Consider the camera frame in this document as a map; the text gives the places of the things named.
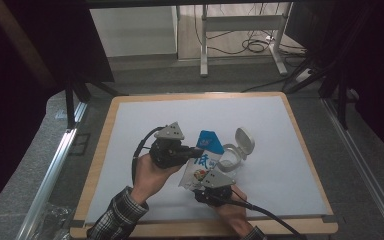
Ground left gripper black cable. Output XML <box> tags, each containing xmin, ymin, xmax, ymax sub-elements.
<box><xmin>131</xmin><ymin>125</ymin><xmax>166</xmax><ymax>186</ymax></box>

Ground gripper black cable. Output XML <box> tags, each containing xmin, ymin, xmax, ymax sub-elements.
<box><xmin>131</xmin><ymin>125</ymin><xmax>166</xmax><ymax>186</ymax></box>
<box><xmin>229</xmin><ymin>191</ymin><xmax>307</xmax><ymax>240</ymax></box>

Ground white desk frame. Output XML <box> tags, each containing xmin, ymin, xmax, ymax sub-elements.
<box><xmin>199</xmin><ymin>3</ymin><xmax>289</xmax><ymax>78</ymax></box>

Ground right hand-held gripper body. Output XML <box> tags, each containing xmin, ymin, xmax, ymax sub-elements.
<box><xmin>193</xmin><ymin>169</ymin><xmax>236</xmax><ymax>208</ymax></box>

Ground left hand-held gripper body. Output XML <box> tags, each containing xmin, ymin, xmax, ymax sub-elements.
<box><xmin>149</xmin><ymin>121</ymin><xmax>194</xmax><ymax>169</ymax></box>

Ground white table mat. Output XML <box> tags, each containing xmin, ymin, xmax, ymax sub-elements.
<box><xmin>84</xmin><ymin>95</ymin><xmax>329</xmax><ymax>225</ymax></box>

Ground blue and white salt bag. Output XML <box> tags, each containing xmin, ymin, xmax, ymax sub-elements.
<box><xmin>178</xmin><ymin>129</ymin><xmax>226</xmax><ymax>192</ymax></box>

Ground clear plastic bag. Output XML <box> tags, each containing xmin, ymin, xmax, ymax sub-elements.
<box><xmin>33</xmin><ymin>202</ymin><xmax>74</xmax><ymax>240</ymax></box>

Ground black floor cable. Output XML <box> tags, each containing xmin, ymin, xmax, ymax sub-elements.
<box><xmin>241</xmin><ymin>75</ymin><xmax>293</xmax><ymax>94</ymax></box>

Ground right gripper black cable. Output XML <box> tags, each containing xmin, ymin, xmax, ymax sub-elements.
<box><xmin>229</xmin><ymin>191</ymin><xmax>307</xmax><ymax>240</ymax></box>

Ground white cabinet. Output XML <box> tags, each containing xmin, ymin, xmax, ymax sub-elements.
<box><xmin>89</xmin><ymin>6</ymin><xmax>178</xmax><ymax>58</ymax></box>

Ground dark curtain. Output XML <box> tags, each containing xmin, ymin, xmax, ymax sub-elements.
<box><xmin>284</xmin><ymin>0</ymin><xmax>384</xmax><ymax>164</ymax></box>
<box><xmin>0</xmin><ymin>0</ymin><xmax>115</xmax><ymax>223</ymax></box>

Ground black coiled floor cables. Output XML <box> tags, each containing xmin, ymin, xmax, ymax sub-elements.
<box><xmin>193</xmin><ymin>3</ymin><xmax>309</xmax><ymax>58</ymax></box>

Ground person's right hand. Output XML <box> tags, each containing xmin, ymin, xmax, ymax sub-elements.
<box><xmin>213</xmin><ymin>185</ymin><xmax>253</xmax><ymax>236</ymax></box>

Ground aluminium rail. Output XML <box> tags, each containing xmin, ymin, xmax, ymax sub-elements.
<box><xmin>15</xmin><ymin>101</ymin><xmax>88</xmax><ymax>240</ymax></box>
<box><xmin>322</xmin><ymin>98</ymin><xmax>384</xmax><ymax>240</ymax></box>

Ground person's left hand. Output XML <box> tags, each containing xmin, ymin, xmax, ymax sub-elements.
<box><xmin>131</xmin><ymin>153</ymin><xmax>183</xmax><ymax>205</ymax></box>

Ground white jar with flip lid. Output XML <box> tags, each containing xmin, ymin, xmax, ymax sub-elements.
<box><xmin>216</xmin><ymin>127</ymin><xmax>256</xmax><ymax>178</ymax></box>

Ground black tripod stand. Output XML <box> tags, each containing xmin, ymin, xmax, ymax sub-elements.
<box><xmin>64</xmin><ymin>75</ymin><xmax>123</xmax><ymax>130</ymax></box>
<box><xmin>281</xmin><ymin>56</ymin><xmax>352</xmax><ymax>131</ymax></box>

